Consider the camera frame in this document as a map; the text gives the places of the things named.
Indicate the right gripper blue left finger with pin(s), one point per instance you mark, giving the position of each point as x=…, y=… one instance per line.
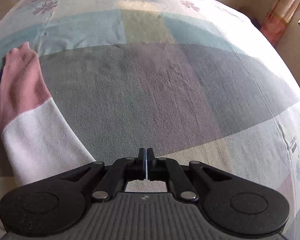
x=118, y=175

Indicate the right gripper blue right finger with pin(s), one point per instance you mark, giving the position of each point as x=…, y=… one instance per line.
x=171, y=173

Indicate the pink and white knit sweater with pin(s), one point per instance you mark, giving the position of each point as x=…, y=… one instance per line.
x=37, y=139

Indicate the pastel patchwork bed sheet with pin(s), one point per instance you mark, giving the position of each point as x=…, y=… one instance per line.
x=192, y=79

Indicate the left orange plaid curtain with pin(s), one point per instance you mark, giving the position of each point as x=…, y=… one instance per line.
x=277, y=19

